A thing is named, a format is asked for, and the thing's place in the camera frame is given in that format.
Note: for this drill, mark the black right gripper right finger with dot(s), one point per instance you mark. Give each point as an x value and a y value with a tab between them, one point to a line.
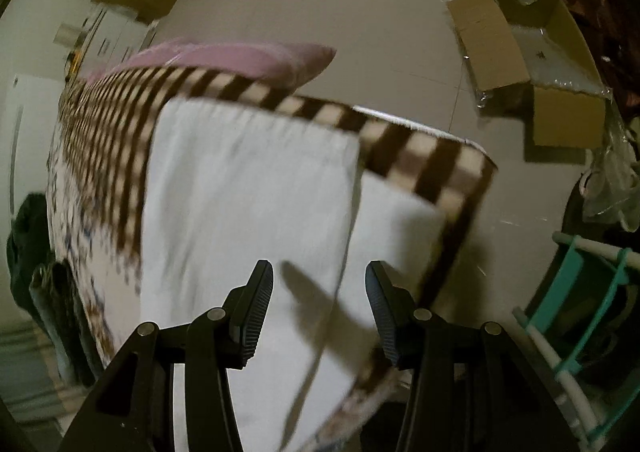
392	308

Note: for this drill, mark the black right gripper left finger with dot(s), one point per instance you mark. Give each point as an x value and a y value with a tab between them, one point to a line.
246	308

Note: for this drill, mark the white pants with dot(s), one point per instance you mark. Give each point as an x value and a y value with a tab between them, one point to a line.
229	185

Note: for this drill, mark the teal white drying rack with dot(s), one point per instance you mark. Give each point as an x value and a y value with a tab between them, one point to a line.
584	323

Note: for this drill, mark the dark green garment pile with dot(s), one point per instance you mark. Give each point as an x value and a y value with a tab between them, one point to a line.
45	288

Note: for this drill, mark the floral checkered bed blanket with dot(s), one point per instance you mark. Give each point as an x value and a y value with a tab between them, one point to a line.
98	167

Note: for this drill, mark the pink pillow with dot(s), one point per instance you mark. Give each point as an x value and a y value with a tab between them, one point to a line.
281	65

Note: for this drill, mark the crumpled clear plastic bag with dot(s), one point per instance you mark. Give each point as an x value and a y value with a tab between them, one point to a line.
610	189

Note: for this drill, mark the open cardboard box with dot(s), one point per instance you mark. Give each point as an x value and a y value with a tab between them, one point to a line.
528	57

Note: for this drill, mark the white wardrobe door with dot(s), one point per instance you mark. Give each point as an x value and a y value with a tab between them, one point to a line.
27	125

